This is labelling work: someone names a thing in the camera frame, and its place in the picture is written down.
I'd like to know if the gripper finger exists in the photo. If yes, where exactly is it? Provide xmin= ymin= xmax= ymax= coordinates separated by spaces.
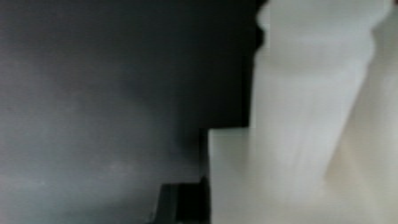
xmin=151 ymin=182 xmax=209 ymax=224

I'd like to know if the white chair seat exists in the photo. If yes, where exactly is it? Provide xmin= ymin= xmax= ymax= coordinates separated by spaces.
xmin=207 ymin=0 xmax=398 ymax=224

